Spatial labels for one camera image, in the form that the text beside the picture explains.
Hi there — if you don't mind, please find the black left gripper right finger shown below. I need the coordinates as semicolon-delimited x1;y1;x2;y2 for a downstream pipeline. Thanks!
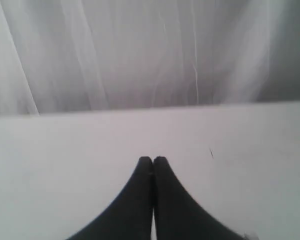
153;156;244;240

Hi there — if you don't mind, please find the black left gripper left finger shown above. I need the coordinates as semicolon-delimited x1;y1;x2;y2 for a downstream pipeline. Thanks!
69;156;154;240

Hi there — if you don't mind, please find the white backdrop curtain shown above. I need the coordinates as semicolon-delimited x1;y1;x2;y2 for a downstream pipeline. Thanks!
0;0;300;116

